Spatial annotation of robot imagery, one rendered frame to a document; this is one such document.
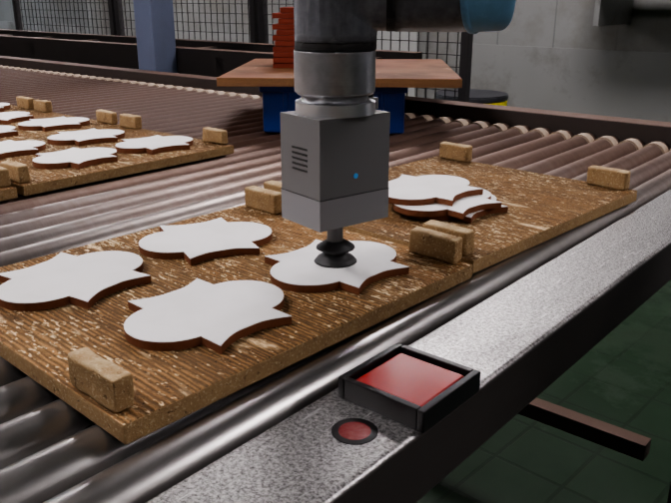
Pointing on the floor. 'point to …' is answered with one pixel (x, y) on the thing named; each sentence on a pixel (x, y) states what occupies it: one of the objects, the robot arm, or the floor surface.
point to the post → (155, 35)
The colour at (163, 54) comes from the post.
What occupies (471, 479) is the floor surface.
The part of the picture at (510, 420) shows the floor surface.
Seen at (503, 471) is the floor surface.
